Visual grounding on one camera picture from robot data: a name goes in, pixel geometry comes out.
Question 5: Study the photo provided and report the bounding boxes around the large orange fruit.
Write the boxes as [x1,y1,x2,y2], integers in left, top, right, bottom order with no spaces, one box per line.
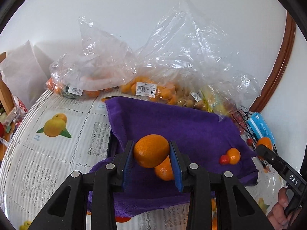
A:
[133,134,170,168]

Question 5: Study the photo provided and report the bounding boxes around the brown wooden door frame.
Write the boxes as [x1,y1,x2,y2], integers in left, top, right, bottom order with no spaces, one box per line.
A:
[249,11,296,112]

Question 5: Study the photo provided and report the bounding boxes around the cluster of mandarins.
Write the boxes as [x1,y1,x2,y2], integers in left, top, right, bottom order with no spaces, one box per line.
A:
[210,198,219,230]

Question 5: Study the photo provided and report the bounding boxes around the medium orange fruit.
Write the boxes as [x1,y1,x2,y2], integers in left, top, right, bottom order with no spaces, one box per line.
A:
[256,136,273,160]
[154,156,175,182]

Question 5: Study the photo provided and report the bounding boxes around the clear bag of kumquats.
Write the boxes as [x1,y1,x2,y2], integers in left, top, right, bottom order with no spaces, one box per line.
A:
[120,1,240,107]

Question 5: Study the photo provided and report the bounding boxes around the clear bag of carrots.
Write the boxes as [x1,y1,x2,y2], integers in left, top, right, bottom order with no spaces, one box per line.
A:
[47,16,137,99]

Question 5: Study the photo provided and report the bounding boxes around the red white printed packet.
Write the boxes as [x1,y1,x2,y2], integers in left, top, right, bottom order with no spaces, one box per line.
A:
[14,96,30,115]

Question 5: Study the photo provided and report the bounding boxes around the small orange fruit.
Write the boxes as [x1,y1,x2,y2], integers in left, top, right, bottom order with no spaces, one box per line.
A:
[227,148,241,164]

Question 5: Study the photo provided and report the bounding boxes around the white plastic bag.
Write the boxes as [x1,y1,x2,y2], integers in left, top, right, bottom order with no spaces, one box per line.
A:
[0,39,52,103]

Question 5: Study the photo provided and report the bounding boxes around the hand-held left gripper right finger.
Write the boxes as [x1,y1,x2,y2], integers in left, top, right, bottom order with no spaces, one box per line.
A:
[169,141,275,230]

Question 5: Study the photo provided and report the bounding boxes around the clutter of small bottles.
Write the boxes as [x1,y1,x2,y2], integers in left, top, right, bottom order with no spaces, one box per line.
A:
[0,105,24,146]

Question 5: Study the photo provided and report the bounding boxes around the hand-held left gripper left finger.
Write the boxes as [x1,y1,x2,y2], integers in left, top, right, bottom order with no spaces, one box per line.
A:
[28,140,135,230]

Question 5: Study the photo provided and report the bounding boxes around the purple towel tray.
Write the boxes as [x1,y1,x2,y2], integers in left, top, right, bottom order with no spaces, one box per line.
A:
[87,96,259,217]

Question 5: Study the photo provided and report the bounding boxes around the red packaged items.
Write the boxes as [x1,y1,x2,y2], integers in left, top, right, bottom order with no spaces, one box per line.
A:
[231,109,250,135]

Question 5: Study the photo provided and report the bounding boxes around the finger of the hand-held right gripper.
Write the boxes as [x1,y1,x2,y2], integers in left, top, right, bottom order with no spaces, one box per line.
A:
[256,144,288,175]

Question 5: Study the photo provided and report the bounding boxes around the clear bag of yellow fruit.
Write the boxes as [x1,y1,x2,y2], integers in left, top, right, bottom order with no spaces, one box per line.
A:
[189,74,262,118]

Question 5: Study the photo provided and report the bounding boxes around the blue tissue box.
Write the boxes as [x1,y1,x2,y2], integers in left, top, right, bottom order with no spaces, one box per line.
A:
[247,112,276,146]

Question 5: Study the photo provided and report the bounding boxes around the person's right hand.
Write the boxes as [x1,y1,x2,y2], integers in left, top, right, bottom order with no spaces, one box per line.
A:
[267,187,298,230]

